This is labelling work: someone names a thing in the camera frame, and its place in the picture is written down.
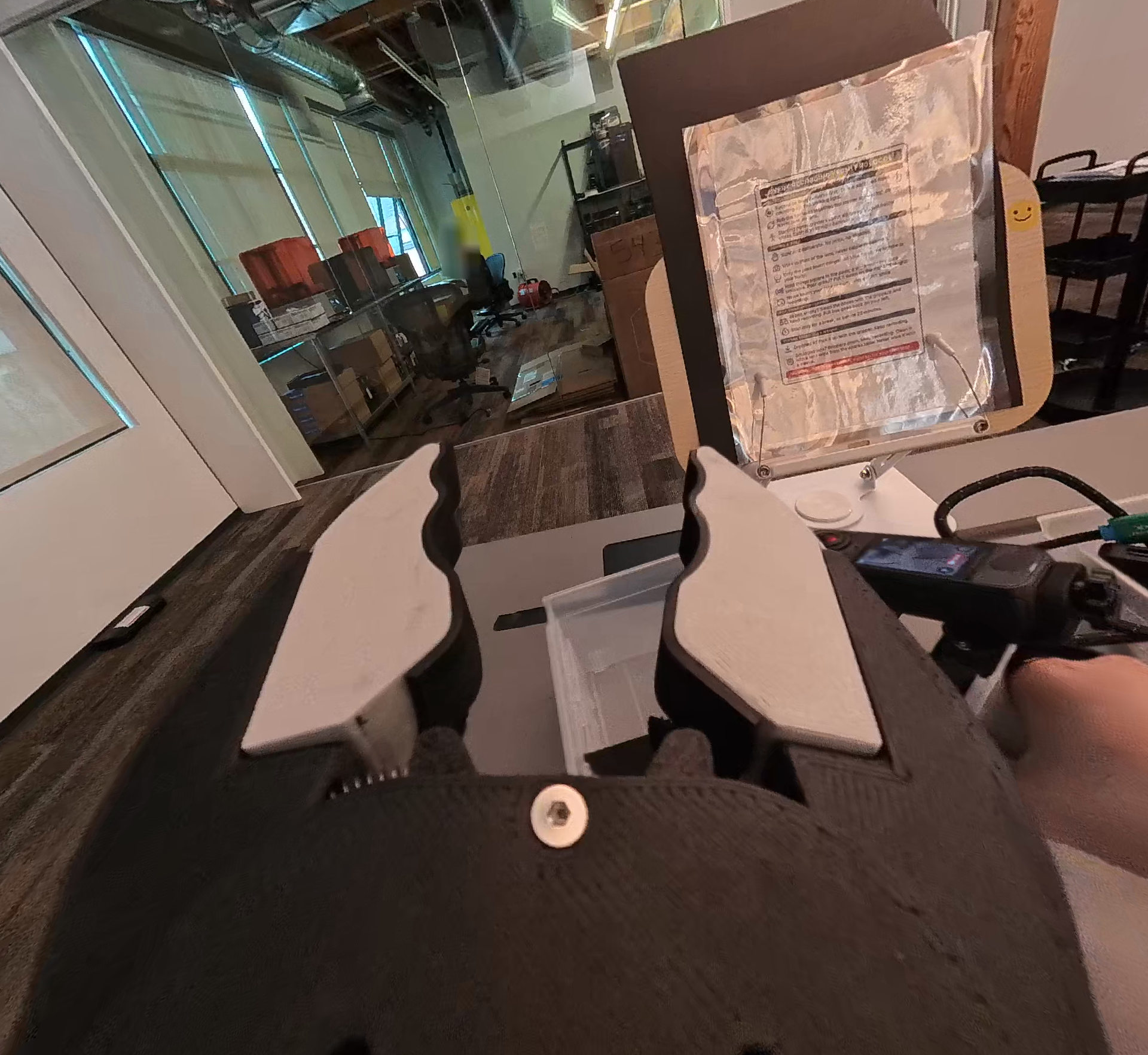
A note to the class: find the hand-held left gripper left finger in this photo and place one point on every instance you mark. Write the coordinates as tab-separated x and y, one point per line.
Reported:
359	606

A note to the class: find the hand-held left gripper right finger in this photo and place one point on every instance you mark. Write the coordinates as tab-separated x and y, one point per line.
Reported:
771	624

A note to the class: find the clear plastic bin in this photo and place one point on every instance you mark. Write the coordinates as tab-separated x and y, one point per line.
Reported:
610	669

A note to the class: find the person's right hand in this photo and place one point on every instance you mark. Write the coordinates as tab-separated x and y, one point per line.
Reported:
1085	759

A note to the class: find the white round puck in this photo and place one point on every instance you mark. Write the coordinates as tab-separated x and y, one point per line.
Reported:
830	508

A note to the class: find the small black device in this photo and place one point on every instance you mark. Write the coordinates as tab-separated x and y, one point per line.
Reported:
130	622

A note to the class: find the black office chair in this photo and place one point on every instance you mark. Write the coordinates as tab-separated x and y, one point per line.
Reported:
439	337

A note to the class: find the black utility cart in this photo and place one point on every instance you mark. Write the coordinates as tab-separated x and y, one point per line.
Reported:
1094	265

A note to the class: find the brown cardboard box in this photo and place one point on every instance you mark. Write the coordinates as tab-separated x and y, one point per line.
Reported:
623	310

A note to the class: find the orange crate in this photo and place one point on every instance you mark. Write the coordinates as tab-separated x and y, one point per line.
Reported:
366	246
282	265

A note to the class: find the blue office chair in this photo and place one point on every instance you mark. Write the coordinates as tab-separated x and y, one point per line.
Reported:
498	283

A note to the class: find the acrylic sign holder wooden board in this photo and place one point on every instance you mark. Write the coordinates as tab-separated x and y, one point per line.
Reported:
852	265

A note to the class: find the red floor fan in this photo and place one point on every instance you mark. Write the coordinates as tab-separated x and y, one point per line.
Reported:
535	292

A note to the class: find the yellow smiley sticker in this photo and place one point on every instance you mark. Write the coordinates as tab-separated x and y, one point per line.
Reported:
1021	216

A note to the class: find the black shelf rack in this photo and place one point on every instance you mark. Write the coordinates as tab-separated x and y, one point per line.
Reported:
610	176

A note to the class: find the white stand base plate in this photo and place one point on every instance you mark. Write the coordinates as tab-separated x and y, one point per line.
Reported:
897	490

